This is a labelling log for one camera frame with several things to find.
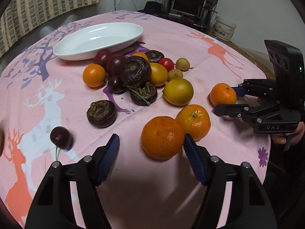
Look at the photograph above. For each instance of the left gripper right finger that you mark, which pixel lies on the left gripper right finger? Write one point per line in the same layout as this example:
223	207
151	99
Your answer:
249	206

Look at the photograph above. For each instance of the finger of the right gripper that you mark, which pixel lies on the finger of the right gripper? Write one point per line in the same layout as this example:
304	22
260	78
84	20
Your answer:
255	87
258	113

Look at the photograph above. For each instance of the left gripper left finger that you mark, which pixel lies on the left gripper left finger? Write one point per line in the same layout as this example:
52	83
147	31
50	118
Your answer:
52	203

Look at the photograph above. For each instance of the small mandarin orange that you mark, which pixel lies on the small mandarin orange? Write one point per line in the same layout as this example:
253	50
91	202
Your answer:
222	93

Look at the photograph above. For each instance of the mandarin with green stem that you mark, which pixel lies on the mandarin with green stem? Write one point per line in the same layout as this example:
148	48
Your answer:
194	120

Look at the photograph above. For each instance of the large yellow-green citrus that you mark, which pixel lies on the large yellow-green citrus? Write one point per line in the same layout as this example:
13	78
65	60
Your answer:
178	92

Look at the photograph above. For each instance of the dark cherry with stem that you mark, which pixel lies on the dark cherry with stem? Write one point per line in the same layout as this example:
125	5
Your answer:
61	138

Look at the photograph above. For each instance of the tan longan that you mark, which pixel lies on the tan longan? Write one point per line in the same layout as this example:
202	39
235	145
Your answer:
182	64
175	73

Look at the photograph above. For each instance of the large mandarin orange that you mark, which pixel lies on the large mandarin orange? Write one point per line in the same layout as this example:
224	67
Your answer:
162	137

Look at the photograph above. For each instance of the red cherry tomato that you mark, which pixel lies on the red cherry tomato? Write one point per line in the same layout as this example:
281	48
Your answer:
167	63

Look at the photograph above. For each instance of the yellow lemon-like fruit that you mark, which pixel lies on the yellow lemon-like fruit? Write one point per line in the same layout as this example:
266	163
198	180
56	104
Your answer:
159	75

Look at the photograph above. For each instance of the water chestnut with grass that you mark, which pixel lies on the water chestnut with grass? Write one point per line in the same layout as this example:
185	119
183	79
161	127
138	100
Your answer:
144	95

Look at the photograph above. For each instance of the right hand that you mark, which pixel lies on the right hand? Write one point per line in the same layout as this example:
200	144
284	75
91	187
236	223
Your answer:
296	136

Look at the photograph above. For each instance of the white plastic bucket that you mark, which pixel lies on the white plastic bucket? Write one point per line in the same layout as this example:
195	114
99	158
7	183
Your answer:
223	29

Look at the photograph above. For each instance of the black shelf with monitor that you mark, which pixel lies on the black shelf with monitor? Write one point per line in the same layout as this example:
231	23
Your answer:
196	14

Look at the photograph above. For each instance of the large dark water chestnut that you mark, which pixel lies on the large dark water chestnut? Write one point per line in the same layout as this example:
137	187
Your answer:
135	72

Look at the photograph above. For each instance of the pink deer print tablecloth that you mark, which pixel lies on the pink deer print tablecloth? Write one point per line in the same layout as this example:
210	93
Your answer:
40	92

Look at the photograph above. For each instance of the small dark plum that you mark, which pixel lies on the small dark plum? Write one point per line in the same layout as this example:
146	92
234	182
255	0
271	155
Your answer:
116	86

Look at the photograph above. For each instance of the smooth orange fruit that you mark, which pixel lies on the smooth orange fruit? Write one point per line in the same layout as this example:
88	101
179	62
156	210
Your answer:
94	75

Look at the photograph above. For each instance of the dark red plum rear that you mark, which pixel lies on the dark red plum rear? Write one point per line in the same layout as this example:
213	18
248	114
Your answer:
102	58

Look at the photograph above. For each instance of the white oval plate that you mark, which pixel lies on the white oval plate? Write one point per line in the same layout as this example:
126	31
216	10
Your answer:
84	44

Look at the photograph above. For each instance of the striped beige curtain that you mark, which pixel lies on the striped beige curtain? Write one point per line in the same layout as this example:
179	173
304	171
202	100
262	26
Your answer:
22	16

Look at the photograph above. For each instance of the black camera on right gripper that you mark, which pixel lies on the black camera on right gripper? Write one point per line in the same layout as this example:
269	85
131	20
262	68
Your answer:
287	62

